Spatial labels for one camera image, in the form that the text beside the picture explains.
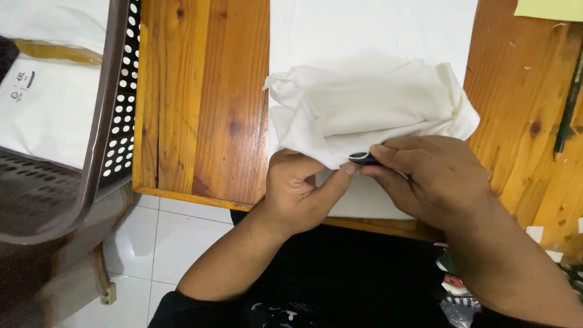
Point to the person's right hand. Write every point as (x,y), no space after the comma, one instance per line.
(437,182)

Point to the person's left hand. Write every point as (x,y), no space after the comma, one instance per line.
(291,191)

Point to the small black tool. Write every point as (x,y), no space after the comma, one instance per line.
(362,159)

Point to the white cloth garment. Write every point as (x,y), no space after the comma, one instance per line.
(373,109)

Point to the person's black shirt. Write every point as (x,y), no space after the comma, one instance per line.
(346,278)

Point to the heap of mixed items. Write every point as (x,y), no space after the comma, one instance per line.
(460,296)

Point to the black pen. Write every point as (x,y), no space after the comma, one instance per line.
(569,109)

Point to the white paper sheet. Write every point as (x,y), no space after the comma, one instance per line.
(364,32)

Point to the brown perforated plastic basket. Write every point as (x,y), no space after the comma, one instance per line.
(109,136)

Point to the wooden furniture leg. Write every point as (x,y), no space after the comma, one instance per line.
(104,278)

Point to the yellow paper sheet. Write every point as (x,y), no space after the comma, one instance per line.
(551,9)

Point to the white packaged garment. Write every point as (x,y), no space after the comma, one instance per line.
(50,104)

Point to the dark cloth piece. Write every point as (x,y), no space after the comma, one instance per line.
(7,57)

